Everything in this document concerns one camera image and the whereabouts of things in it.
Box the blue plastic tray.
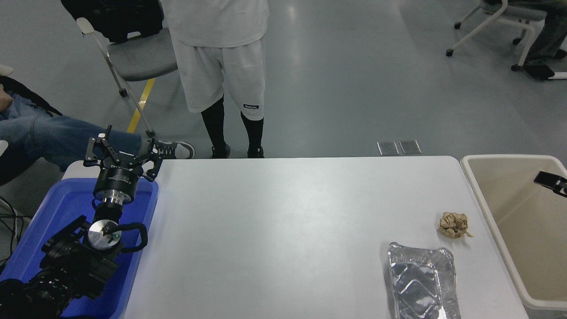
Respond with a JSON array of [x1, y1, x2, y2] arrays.
[[0, 177, 160, 319]]

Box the black floor cables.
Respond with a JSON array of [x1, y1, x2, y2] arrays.
[[0, 195, 34, 266]]

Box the crumpled tan paper ball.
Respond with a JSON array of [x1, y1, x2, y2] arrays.
[[439, 212, 474, 239]]

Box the large pale bin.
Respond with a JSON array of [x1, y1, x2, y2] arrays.
[[461, 154, 567, 319]]

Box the silver foil tray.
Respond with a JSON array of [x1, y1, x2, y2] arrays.
[[387, 241, 461, 319]]

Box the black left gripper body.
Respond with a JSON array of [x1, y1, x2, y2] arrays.
[[93, 158, 144, 199]]

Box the seated person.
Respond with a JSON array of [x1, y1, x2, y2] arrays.
[[487, 0, 567, 80], [0, 75, 195, 173]]

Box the white wheeled chair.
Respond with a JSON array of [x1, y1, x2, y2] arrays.
[[447, 0, 548, 71]]

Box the black jacket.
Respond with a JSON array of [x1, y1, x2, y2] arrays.
[[61, 0, 164, 43]]

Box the standing person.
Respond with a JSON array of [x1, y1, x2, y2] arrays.
[[159, 0, 270, 159]]

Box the grey chair with white frame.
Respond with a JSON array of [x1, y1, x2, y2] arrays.
[[76, 0, 180, 137]]

